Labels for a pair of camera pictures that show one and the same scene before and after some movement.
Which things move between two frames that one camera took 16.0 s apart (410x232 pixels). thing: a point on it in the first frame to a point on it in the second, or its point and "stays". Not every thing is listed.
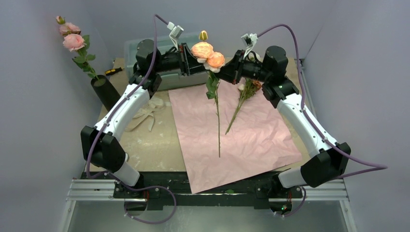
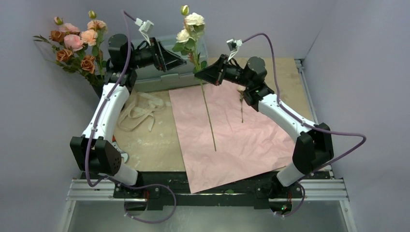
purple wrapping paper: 229,139 stays
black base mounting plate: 171,190 stays
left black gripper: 188,64 to 162,59
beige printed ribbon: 155,105 stays
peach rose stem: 213,62 to 91,36
